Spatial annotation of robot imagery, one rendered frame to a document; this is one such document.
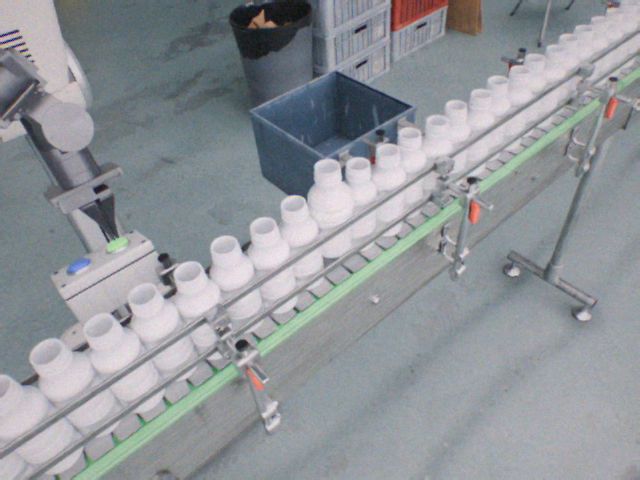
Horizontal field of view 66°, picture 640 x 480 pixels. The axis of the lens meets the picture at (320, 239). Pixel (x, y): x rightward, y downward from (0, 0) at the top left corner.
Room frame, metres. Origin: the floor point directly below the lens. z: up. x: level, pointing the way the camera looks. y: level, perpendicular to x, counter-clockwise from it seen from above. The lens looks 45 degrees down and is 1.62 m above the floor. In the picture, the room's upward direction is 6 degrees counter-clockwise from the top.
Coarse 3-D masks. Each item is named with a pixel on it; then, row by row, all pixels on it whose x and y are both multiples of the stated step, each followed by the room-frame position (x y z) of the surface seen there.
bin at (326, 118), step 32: (288, 96) 1.26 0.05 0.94; (320, 96) 1.33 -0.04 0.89; (352, 96) 1.31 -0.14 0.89; (384, 96) 1.21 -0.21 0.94; (256, 128) 1.17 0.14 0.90; (288, 128) 1.25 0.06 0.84; (320, 128) 1.32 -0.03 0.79; (352, 128) 1.31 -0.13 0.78; (384, 128) 1.05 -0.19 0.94; (416, 128) 1.05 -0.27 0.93; (288, 160) 1.06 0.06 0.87; (320, 160) 0.95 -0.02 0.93; (288, 192) 1.08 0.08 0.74
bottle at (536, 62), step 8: (528, 56) 0.91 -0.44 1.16; (536, 56) 0.91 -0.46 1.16; (528, 64) 0.88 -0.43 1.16; (536, 64) 0.88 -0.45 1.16; (544, 64) 0.88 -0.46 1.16; (536, 72) 0.87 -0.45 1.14; (536, 80) 0.87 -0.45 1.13; (544, 80) 0.88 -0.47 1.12; (536, 88) 0.86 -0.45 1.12; (544, 88) 0.87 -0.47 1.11; (536, 104) 0.86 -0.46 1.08; (528, 112) 0.86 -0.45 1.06; (536, 112) 0.87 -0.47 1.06; (528, 120) 0.86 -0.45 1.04; (528, 136) 0.87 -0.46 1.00
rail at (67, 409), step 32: (544, 96) 0.85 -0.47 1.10; (480, 160) 0.75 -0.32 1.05; (352, 224) 0.55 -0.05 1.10; (352, 256) 0.55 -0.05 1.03; (256, 288) 0.44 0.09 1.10; (128, 320) 0.41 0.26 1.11; (256, 320) 0.43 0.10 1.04; (160, 352) 0.35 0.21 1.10; (160, 384) 0.34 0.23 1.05; (64, 416) 0.28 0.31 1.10; (0, 448) 0.25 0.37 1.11
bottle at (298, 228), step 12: (288, 204) 0.55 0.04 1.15; (300, 204) 0.55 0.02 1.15; (288, 216) 0.52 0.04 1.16; (300, 216) 0.52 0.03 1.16; (288, 228) 0.52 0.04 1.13; (300, 228) 0.52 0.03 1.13; (312, 228) 0.52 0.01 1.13; (288, 240) 0.51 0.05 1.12; (300, 240) 0.51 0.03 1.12; (312, 240) 0.51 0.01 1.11; (312, 252) 0.51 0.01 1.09; (300, 264) 0.51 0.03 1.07; (312, 264) 0.51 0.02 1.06; (300, 276) 0.51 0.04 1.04; (312, 276) 0.51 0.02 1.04; (312, 288) 0.51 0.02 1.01
